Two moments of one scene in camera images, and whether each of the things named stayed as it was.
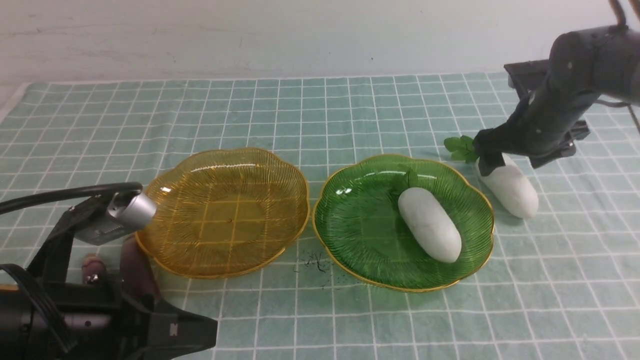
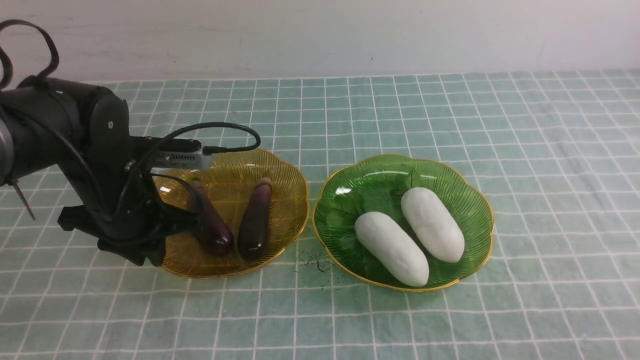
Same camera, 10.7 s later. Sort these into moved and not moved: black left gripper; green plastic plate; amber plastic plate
Moved: black left gripper
Not moved: green plastic plate; amber plastic plate
